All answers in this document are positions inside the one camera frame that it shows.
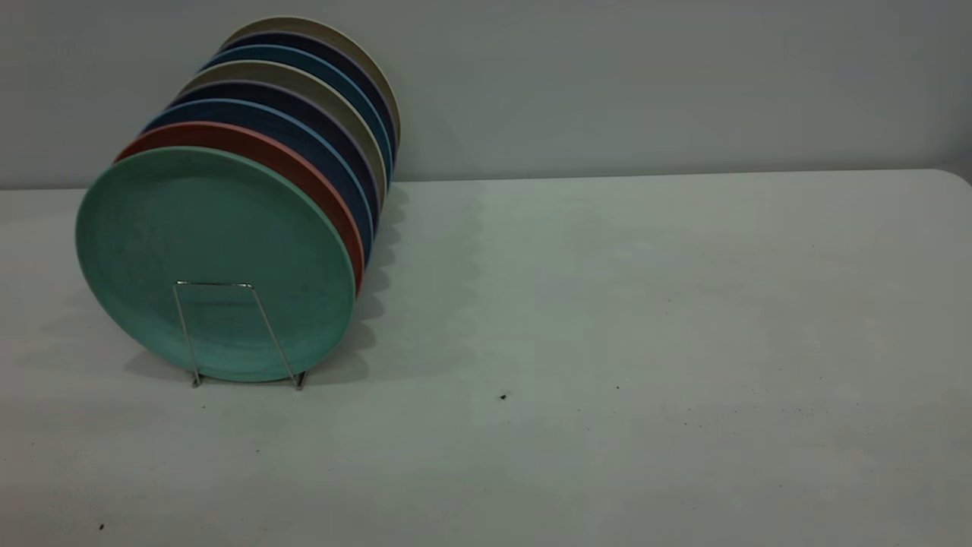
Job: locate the green plate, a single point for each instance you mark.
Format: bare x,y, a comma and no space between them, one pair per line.
213,258

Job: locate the pink plate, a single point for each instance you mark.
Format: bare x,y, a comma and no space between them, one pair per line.
258,144

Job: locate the blue plate with light rim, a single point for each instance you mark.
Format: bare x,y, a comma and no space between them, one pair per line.
266,118

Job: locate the dark purple plate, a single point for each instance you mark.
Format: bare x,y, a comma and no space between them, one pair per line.
330,44
281,95

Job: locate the teal blue plate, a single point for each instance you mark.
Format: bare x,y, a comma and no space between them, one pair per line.
315,58

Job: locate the beige plate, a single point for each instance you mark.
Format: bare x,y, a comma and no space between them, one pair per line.
304,24
292,74

